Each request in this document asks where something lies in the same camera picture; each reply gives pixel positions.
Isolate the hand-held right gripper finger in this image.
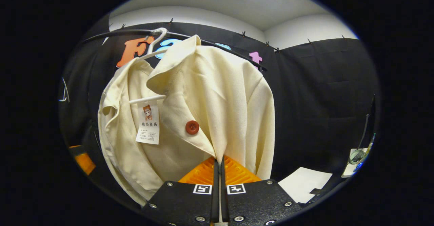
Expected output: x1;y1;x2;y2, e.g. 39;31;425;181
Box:
141;156;220;226
220;155;302;226

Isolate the cream button-up shirt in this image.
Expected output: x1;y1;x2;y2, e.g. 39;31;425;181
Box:
98;35;276;207

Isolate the empty white plastic hanger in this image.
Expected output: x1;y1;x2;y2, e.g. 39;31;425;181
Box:
59;78;70;103

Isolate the white hanger with thin hook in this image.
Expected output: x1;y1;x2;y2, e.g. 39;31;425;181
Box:
129;27;169;105

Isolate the black clothes rack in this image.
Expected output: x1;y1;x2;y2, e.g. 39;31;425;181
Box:
81;29;268;72

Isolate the white cabinet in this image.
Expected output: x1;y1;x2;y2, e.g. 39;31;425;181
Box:
278;167;333;204

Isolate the white side table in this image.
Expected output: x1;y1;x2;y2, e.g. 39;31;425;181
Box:
341;147;373;178

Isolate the round grey device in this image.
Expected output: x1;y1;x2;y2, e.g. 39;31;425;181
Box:
349;149;365;165

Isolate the black backdrop cloth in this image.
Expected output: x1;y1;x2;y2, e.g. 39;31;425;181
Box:
59;14;380;199

